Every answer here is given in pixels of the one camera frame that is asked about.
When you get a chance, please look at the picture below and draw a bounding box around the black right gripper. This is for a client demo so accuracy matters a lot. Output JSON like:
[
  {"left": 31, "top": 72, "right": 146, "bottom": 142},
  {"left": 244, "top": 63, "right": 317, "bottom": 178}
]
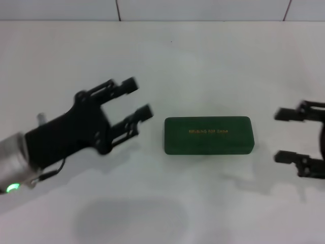
[{"left": 274, "top": 100, "right": 325, "bottom": 180}]

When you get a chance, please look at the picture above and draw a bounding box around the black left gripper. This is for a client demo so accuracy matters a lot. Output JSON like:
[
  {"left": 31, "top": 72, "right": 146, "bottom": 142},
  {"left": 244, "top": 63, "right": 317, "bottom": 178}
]
[{"left": 24, "top": 76, "right": 155, "bottom": 171}]

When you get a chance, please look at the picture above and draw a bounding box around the green glasses case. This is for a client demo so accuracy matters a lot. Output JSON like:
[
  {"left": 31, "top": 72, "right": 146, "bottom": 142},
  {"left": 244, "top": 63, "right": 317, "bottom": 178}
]
[{"left": 164, "top": 116, "right": 255, "bottom": 156}]

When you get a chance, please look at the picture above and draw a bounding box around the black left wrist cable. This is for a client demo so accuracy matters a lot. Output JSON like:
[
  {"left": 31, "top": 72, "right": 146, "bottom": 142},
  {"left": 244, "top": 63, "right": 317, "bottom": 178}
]
[{"left": 32, "top": 156, "right": 67, "bottom": 182}]

